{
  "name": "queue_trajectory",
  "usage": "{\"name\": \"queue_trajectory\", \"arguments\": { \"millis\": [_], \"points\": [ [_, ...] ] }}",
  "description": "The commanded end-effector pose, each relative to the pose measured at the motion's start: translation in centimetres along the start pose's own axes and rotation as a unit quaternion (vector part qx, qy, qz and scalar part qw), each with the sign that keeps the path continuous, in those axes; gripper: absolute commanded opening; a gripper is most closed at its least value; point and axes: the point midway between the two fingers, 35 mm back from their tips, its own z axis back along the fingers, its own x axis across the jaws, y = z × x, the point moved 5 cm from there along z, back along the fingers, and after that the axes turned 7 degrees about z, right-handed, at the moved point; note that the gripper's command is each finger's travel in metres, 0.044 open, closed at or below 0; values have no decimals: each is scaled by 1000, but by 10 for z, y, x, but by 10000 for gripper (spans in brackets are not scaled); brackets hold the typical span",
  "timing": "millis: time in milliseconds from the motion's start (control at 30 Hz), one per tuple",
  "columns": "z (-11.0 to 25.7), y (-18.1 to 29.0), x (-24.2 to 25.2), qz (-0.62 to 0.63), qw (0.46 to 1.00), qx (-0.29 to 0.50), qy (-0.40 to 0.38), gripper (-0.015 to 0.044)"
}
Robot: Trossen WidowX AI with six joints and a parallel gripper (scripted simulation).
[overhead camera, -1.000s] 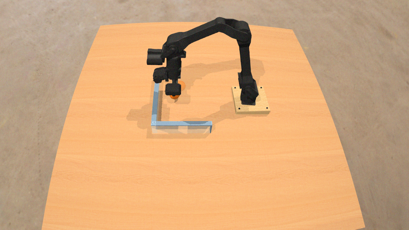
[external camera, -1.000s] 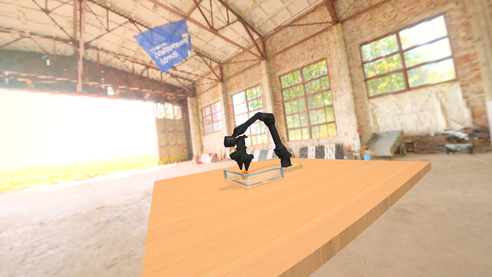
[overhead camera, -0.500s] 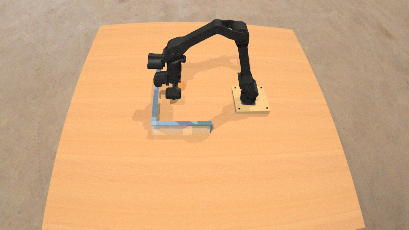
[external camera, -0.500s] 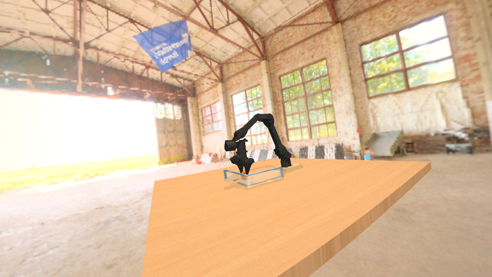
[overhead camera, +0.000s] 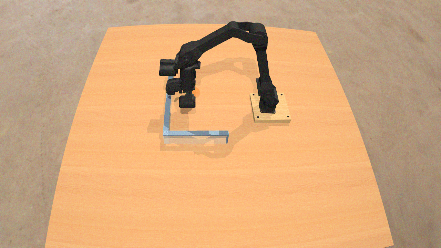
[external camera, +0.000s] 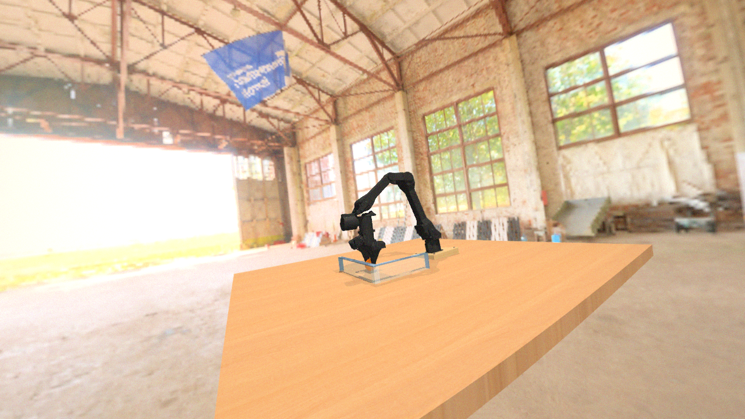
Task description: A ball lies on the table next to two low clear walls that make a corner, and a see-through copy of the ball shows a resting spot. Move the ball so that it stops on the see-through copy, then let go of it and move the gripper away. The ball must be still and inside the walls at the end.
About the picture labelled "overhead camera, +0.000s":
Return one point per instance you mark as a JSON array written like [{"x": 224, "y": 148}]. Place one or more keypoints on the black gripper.
[{"x": 188, "y": 100}]

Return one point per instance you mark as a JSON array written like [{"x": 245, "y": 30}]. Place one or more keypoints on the translucent orange ball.
[{"x": 196, "y": 92}]

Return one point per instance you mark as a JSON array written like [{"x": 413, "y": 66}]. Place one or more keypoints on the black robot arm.
[{"x": 187, "y": 60}]

